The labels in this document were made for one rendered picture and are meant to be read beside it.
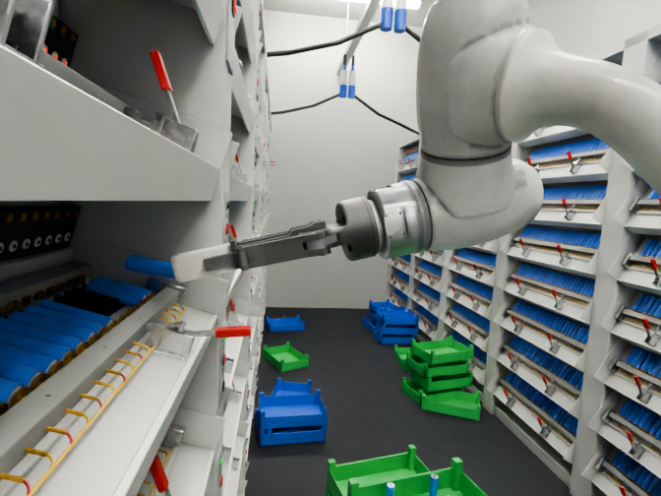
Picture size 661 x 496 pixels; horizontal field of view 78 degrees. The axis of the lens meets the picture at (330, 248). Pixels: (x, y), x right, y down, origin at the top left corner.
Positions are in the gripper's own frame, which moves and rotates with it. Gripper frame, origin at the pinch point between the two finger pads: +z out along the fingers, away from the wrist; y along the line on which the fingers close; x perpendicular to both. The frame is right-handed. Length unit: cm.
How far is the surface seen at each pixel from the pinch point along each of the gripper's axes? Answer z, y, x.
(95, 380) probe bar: 6.3, 18.4, 4.6
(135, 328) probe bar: 5.9, 10.0, 3.5
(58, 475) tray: 5.5, 26.6, 6.5
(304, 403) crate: -3, -146, 98
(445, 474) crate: -36, -40, 69
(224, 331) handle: -1.5, 7.9, 6.3
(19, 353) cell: 10.5, 18.7, 1.3
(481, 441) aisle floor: -82, -122, 127
